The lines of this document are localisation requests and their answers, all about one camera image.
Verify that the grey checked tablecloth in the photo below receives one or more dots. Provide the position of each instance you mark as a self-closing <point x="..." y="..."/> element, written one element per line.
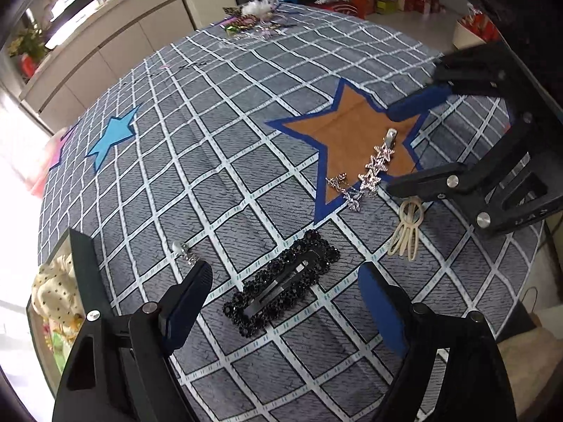
<point x="220" y="140"/>

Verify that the potted plant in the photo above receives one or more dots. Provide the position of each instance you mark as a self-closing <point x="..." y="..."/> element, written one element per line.
<point x="28" y="48"/>

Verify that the cream gift basket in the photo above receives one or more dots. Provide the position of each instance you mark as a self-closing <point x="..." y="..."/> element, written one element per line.
<point x="473" y="30"/>

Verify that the silver star hair clip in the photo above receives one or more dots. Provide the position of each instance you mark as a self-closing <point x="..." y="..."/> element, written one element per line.
<point x="374" y="171"/>

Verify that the small silver earring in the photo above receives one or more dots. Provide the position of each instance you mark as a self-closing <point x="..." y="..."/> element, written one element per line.
<point x="184" y="252"/>

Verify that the green bangle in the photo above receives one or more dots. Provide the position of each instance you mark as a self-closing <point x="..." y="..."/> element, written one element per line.
<point x="59" y="347"/>

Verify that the beige tassel hair clip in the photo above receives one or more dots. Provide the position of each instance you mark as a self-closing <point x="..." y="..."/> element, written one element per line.
<point x="402" y="224"/>

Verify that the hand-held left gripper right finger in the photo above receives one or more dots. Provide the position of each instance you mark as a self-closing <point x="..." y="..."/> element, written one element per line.
<point x="382" y="312"/>

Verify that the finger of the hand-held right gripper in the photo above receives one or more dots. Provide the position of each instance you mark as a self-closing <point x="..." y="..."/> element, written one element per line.
<point x="422" y="182"/>
<point x="415" y="103"/>

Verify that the pink plastic basin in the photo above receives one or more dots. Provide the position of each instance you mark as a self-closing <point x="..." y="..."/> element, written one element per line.
<point x="39" y="167"/>

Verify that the black beaded hair clip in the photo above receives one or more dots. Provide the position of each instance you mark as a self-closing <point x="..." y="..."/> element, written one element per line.
<point x="250" y="316"/>

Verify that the cream counter cabinet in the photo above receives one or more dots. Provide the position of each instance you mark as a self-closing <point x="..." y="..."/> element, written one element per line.
<point x="110" y="30"/>

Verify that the brown paper star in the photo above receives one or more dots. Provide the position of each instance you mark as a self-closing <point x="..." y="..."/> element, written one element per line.
<point x="347" y="127"/>

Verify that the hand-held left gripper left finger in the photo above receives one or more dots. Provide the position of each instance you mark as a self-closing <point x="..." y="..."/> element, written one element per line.
<point x="187" y="307"/>

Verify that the small dark hairpin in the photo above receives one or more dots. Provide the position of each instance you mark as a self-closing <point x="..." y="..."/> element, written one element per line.
<point x="193" y="65"/>

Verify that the small pink paper star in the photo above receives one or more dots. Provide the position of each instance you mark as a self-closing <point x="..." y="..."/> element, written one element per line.
<point x="66" y="140"/>

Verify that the cream dotted scrunchie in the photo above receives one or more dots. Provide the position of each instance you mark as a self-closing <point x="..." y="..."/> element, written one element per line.
<point x="57" y="290"/>

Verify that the blue paper star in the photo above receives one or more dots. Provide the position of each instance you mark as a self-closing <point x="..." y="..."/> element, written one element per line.
<point x="112" y="134"/>

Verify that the white fluffy scrunchie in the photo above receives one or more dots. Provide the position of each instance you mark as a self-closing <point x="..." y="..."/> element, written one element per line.
<point x="257" y="8"/>

